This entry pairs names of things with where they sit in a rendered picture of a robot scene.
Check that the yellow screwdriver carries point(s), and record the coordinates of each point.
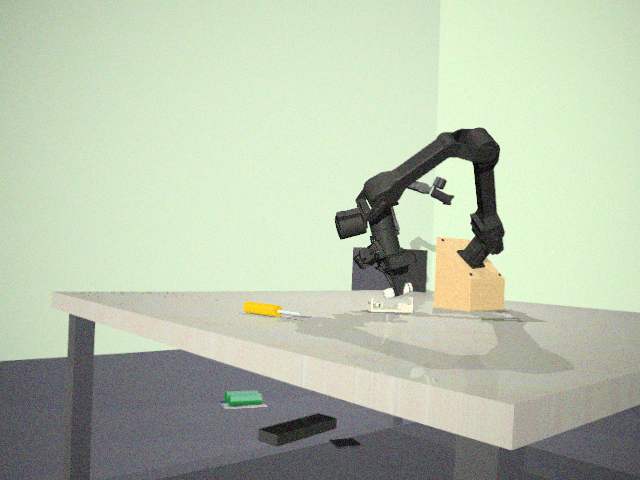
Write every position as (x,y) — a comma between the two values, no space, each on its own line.
(266,309)

